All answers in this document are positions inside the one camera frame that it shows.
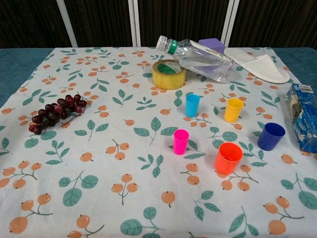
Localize clear plastic water bottle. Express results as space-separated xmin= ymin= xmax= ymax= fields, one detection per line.
xmin=156 ymin=35 xmax=238 ymax=84

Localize white disposable slipper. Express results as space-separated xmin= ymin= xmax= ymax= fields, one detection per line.
xmin=224 ymin=48 xmax=290 ymax=84

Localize purple foam cube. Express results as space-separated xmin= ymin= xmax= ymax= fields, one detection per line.
xmin=199 ymin=38 xmax=225 ymax=53

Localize white floral tablecloth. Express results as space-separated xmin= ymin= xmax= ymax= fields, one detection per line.
xmin=0 ymin=46 xmax=317 ymax=238

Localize orange plastic cup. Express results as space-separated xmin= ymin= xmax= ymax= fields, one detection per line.
xmin=214 ymin=142 xmax=243 ymax=175

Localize bunch of dark red grapes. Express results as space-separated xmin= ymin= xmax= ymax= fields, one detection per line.
xmin=28 ymin=93 xmax=88 ymax=135

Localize yellow plastic cup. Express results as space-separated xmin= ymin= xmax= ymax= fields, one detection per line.
xmin=224 ymin=98 xmax=244 ymax=123

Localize light blue plastic cup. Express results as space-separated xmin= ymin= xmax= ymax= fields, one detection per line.
xmin=185 ymin=94 xmax=201 ymax=118

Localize dark blue plastic cup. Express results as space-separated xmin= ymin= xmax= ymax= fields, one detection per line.
xmin=257 ymin=122 xmax=286 ymax=151

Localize dark folding screen white frames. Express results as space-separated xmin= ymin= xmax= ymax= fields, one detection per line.
xmin=0 ymin=0 xmax=317 ymax=49

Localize pink plastic cup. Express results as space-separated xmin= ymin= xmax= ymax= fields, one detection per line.
xmin=173 ymin=129 xmax=190 ymax=155

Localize blue plastic snack package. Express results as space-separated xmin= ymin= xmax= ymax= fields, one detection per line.
xmin=283 ymin=83 xmax=317 ymax=152

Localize yellow packing tape roll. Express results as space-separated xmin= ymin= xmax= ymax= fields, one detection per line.
xmin=152 ymin=59 xmax=187 ymax=90

